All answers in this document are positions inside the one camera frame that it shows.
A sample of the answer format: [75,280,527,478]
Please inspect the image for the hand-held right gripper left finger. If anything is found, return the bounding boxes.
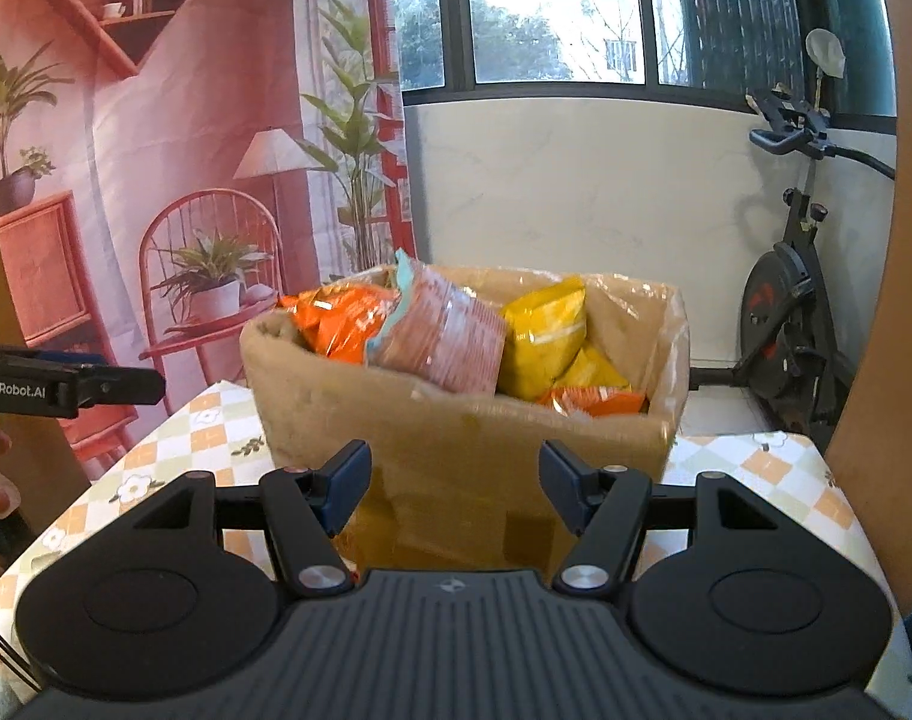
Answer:
[130,441,373,598]

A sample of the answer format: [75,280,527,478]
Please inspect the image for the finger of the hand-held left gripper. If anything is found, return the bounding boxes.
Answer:
[25,347,109,369]
[78,365,167,409]

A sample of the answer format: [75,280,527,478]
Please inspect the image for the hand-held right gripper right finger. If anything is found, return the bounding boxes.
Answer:
[538,439,788,598]

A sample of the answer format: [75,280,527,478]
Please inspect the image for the cardboard box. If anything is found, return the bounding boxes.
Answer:
[238,264,690,568]

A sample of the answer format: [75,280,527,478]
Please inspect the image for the orange snack packet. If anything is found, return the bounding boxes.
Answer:
[278,281,398,367]
[537,384,653,419]

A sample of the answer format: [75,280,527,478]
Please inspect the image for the yellow snack packet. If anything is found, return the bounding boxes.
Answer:
[557,343,638,392]
[496,277,589,401]

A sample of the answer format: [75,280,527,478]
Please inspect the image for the pink snack packet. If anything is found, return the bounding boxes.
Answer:
[364,247,509,396]

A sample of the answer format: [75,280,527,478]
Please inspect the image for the checkered floral tablecloth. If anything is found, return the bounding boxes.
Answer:
[0,379,912,720]

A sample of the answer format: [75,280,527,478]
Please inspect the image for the printed room backdrop cloth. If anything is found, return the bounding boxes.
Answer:
[0,0,421,512]

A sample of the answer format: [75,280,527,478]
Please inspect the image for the black exercise bike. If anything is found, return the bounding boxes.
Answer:
[688,86,899,460]

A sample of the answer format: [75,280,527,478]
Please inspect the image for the wooden panel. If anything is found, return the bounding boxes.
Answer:
[823,0,912,616]

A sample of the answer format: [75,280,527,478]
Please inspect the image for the dark framed window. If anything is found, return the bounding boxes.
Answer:
[387,0,901,137]

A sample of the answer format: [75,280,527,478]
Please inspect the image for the white oval paddle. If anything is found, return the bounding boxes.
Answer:
[806,28,848,112]

